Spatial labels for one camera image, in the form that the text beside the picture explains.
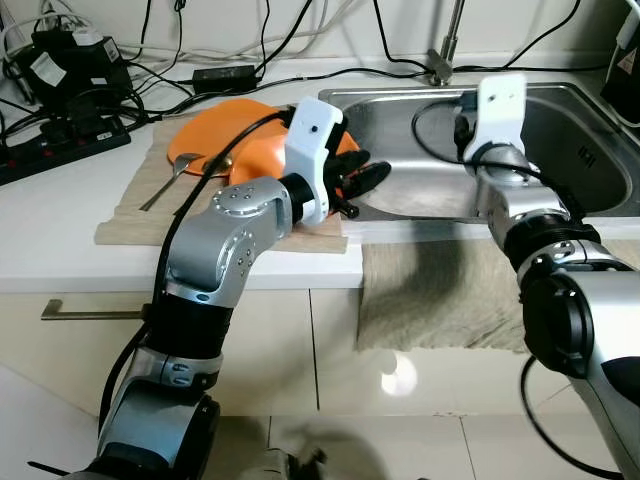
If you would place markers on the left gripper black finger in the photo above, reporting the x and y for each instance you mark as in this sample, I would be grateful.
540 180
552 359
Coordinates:
373 180
361 161

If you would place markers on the bronze metal spoon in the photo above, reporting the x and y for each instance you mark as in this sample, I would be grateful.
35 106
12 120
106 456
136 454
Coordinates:
220 163

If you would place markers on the orange plastic plate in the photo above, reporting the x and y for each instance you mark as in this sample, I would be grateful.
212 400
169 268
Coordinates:
215 125

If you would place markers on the silver metal fork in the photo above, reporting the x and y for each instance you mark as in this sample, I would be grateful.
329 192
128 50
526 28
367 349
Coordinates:
188 163

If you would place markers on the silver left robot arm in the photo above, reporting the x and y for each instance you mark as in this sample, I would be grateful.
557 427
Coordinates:
220 250

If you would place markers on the cream kitchen base cabinet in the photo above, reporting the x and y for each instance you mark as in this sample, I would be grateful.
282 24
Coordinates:
290 340

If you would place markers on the chrome faucet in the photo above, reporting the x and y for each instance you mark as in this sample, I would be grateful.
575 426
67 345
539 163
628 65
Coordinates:
445 65

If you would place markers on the stainless steel sink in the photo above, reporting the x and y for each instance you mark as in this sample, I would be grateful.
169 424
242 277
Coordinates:
580 150

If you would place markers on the black power adapter brick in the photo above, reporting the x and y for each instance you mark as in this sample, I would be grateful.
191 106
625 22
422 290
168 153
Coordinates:
225 75

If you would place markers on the black power strip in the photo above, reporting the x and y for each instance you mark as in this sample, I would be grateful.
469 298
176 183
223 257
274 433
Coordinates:
60 150

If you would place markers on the black battery charger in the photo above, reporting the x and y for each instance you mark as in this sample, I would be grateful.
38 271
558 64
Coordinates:
70 70

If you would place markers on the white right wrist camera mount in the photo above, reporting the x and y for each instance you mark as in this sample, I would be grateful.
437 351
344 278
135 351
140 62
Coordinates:
500 105

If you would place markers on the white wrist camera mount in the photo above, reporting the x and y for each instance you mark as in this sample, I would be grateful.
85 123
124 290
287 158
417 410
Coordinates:
500 105
312 135

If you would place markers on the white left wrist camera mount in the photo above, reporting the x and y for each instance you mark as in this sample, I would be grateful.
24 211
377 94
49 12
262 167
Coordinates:
312 135

